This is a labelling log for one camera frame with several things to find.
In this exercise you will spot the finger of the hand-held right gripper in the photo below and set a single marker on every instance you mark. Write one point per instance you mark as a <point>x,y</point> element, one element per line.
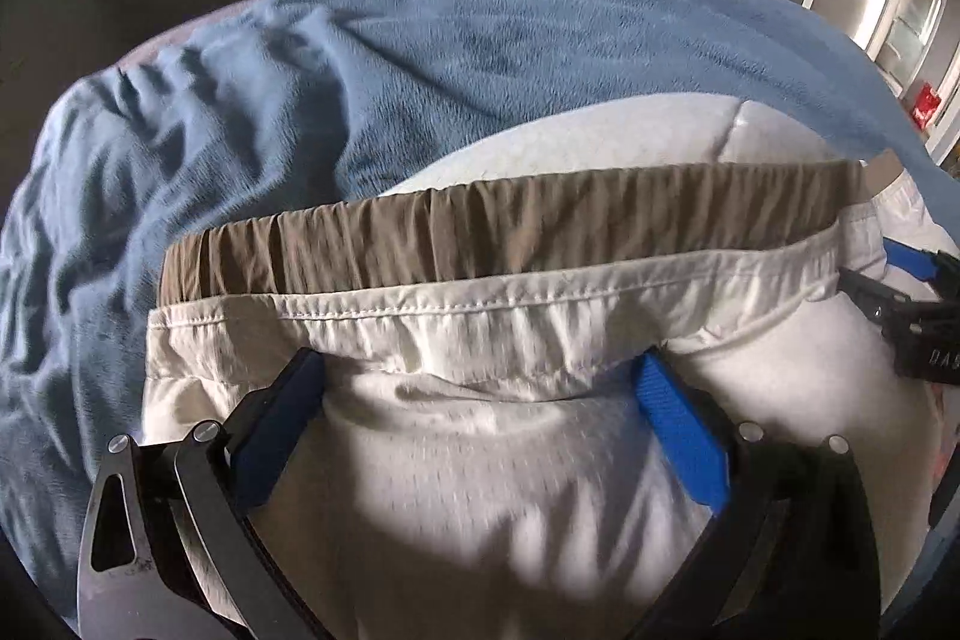
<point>909,261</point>
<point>874,299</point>

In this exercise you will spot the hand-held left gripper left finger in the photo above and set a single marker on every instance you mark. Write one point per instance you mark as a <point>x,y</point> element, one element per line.
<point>274,430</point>

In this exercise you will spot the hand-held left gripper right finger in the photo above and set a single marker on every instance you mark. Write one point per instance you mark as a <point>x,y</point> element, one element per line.
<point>679,430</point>

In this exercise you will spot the cream hooded puffer jacket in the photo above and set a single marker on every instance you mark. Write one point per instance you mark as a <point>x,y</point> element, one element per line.
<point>480,445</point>

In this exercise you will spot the red box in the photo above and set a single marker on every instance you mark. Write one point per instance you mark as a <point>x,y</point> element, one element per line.
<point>928,104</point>

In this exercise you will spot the glass panel door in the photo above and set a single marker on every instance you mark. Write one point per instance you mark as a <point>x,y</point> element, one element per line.
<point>911,10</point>

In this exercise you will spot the blue fleece blanket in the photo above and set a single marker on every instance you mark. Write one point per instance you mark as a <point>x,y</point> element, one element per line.
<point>300,100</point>

